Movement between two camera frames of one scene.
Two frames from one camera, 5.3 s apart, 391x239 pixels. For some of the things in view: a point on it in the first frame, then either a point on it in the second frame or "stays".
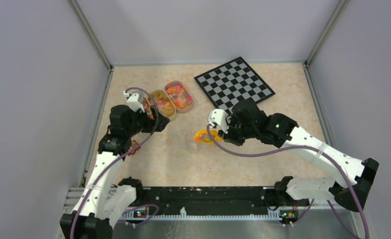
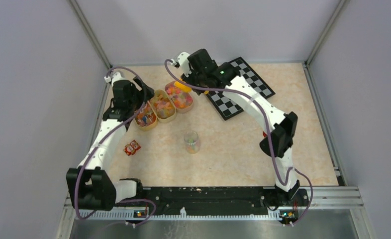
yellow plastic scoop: (202, 136) to (184, 87)
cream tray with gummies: (164, 103) stays
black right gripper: (229, 136) to (188, 79)
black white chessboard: (232, 82) stays
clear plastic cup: (193, 148) stays
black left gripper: (159, 123) to (145, 94)
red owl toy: (134, 144) stays
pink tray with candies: (182, 99) stays
